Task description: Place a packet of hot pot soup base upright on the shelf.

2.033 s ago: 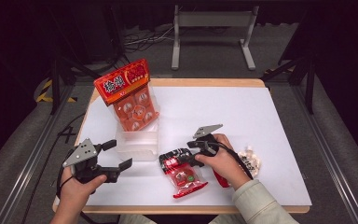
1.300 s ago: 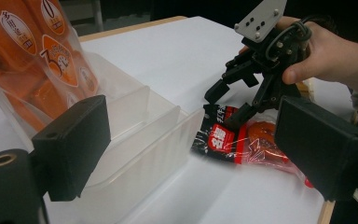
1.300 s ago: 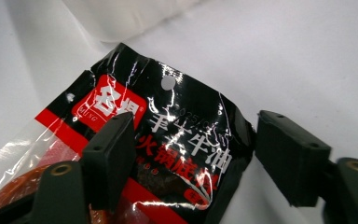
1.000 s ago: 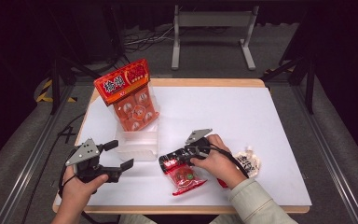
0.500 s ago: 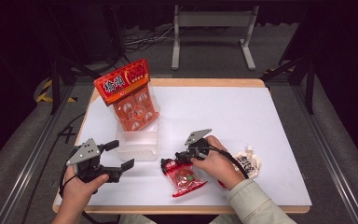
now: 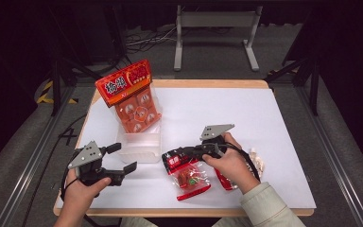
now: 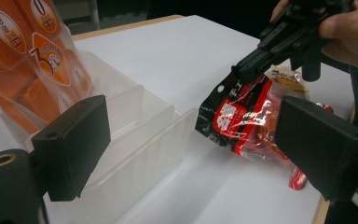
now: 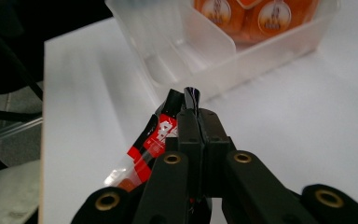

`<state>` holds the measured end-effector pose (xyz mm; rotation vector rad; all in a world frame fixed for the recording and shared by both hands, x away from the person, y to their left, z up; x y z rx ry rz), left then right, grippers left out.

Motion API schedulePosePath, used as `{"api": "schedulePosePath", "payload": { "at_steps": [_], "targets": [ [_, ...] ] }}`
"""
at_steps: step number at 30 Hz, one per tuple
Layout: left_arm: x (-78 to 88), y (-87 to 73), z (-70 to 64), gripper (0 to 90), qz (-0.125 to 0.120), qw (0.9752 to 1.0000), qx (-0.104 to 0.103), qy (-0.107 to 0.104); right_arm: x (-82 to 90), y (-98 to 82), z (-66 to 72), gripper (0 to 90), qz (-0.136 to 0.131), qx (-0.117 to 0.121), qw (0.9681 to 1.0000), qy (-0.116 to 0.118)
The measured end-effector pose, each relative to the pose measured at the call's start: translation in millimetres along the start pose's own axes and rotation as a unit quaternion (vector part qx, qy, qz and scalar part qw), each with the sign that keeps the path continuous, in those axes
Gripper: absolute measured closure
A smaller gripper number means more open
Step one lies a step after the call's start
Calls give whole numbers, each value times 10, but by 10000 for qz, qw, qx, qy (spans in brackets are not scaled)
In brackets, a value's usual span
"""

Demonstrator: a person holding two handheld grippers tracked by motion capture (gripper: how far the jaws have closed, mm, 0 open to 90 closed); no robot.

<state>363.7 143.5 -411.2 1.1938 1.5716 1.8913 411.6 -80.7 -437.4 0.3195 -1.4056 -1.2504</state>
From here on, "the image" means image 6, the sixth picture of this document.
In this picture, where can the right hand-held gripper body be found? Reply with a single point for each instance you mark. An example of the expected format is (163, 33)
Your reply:
(212, 145)

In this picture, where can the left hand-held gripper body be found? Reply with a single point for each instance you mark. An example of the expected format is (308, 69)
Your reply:
(89, 167)

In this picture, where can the translucent plastic bin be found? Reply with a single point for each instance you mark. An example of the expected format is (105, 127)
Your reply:
(140, 148)

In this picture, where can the small red black snack packet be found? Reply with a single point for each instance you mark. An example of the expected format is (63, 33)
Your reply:
(189, 179)

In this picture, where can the large orange snack packet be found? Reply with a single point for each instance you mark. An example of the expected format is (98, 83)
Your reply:
(126, 85)

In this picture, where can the person's right hand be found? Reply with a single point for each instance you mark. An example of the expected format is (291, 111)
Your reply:
(233, 167)

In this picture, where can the person's left hand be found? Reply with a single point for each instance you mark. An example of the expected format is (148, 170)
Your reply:
(78, 197)

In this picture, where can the white red snack packet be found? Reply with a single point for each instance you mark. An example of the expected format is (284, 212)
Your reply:
(227, 183)

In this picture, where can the black tripod stand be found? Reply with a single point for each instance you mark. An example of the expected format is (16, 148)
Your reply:
(56, 78)
(313, 82)

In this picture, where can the aluminium rail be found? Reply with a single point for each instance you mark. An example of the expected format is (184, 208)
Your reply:
(34, 160)
(334, 157)

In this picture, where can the grey metal stand frame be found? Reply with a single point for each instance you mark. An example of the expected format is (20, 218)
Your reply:
(217, 19)

